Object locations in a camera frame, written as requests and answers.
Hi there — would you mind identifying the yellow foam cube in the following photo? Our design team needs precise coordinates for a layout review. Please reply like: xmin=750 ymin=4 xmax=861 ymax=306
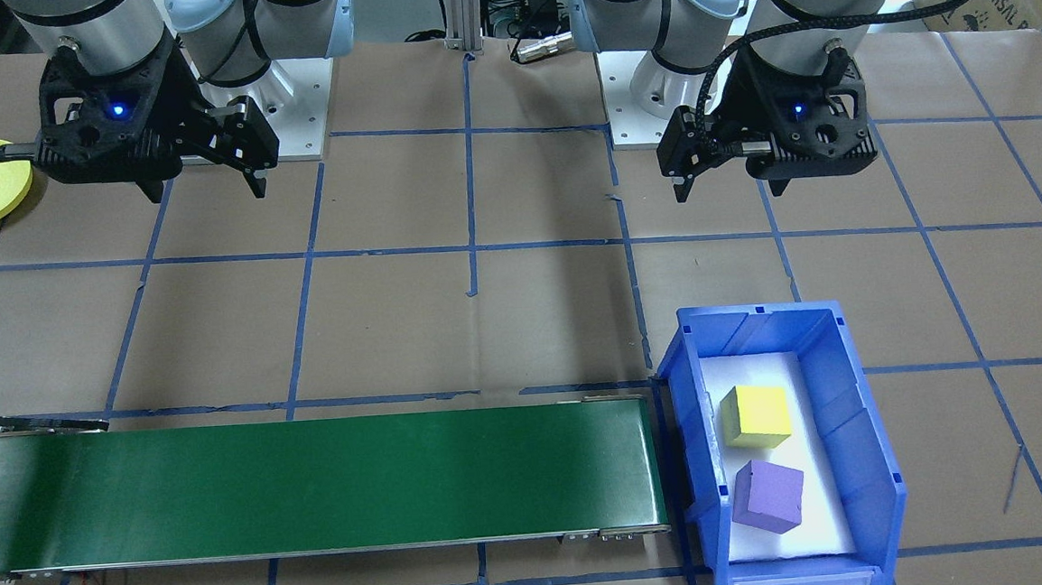
xmin=718 ymin=382 xmax=795 ymax=453

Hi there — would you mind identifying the purple foam cube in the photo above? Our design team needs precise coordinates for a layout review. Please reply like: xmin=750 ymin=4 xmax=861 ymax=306
xmin=729 ymin=456 xmax=809 ymax=538

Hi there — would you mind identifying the silver cylindrical connector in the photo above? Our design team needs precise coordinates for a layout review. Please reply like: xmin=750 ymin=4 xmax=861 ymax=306
xmin=513 ymin=32 xmax=575 ymax=63

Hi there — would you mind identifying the blue plastic storage bin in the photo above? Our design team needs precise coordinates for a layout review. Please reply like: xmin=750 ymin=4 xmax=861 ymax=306
xmin=654 ymin=295 xmax=914 ymax=585

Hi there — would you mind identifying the green conveyor belt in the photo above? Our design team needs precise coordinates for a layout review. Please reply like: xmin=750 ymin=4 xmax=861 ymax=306
xmin=0 ymin=377 xmax=673 ymax=583

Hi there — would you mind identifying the black braided cable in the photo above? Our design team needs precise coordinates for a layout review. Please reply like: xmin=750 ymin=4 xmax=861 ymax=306
xmin=0 ymin=0 xmax=271 ymax=164
xmin=687 ymin=0 xmax=1009 ymax=156

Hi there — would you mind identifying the aluminium extrusion post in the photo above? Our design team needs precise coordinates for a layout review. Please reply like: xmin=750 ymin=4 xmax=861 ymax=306
xmin=442 ymin=0 xmax=488 ymax=56

